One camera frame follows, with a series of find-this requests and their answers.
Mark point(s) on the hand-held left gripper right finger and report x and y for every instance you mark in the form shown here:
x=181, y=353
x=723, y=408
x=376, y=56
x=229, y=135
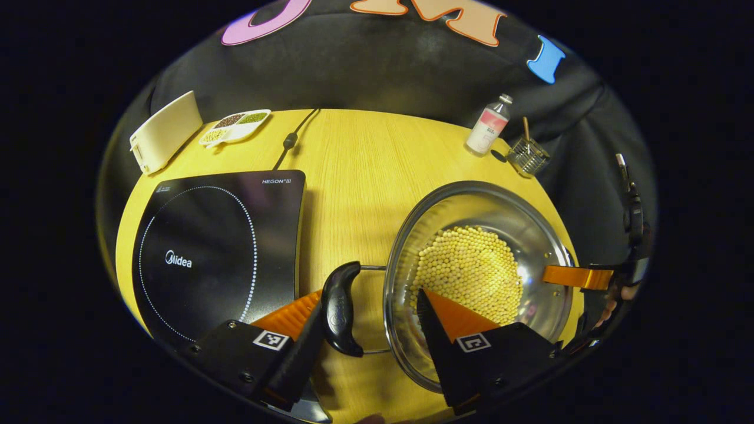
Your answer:
x=442, y=353

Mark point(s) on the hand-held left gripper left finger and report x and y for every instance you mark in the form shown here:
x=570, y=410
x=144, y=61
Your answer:
x=300, y=359

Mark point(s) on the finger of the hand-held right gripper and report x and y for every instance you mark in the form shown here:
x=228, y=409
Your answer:
x=574, y=277

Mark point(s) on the black induction cooktop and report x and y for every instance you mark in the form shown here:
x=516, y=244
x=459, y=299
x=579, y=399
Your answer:
x=218, y=235

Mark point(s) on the pile of soybeans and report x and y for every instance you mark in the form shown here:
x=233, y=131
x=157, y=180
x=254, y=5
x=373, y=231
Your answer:
x=471, y=265

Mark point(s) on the ribbed glass cup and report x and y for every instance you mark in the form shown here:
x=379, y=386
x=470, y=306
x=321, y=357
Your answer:
x=528, y=158

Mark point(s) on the wooden stick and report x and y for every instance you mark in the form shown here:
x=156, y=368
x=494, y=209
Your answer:
x=526, y=126

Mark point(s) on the clear bottle with pink label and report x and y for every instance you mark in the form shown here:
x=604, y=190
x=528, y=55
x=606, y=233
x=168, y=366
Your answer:
x=488, y=126

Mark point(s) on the white divided dish of beans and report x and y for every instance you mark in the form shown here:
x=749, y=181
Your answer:
x=235, y=126

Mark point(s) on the white plastic appliance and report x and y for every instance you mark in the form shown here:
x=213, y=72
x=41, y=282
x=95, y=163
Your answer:
x=168, y=132

